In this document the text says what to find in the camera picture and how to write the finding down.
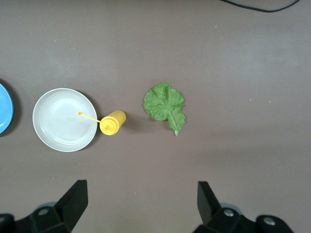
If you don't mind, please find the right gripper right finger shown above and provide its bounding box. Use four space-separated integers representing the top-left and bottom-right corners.
193 181 294 233

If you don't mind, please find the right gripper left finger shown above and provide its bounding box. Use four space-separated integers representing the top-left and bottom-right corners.
0 179 88 233

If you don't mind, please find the yellow mustard squeeze bottle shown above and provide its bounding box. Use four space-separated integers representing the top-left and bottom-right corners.
77 110 127 136

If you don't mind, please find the green lettuce leaf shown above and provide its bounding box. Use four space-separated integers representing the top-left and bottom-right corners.
142 82 187 136

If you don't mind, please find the beige round plate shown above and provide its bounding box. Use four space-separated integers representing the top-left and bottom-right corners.
32 87 98 153

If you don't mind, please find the blue round plate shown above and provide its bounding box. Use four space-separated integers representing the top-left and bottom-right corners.
0 82 15 135

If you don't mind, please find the black looped cable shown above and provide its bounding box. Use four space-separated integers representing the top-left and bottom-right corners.
220 0 301 13

